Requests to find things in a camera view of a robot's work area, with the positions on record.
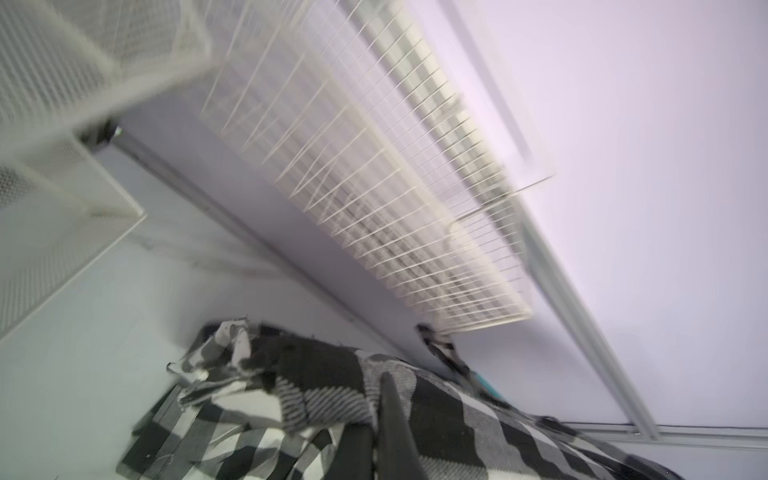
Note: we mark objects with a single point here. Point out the white mesh shelf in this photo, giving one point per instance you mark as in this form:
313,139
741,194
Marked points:
61,210
68,64

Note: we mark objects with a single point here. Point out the white mesh lower shelf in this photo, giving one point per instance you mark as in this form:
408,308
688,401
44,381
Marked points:
61,210

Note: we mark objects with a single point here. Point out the black white checkered shirt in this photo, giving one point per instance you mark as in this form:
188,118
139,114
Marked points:
253,401

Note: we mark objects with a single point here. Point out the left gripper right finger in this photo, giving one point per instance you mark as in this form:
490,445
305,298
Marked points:
397,456

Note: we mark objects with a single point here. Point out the white mesh upper shelf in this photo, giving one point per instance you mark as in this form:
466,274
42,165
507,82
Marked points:
68,64

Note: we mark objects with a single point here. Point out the aluminium frame back bar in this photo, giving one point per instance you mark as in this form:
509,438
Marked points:
563,299

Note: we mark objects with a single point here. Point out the white wire basket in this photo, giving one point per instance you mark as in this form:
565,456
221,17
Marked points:
345,109

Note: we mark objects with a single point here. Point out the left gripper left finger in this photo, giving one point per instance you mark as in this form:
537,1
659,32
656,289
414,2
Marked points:
353,459

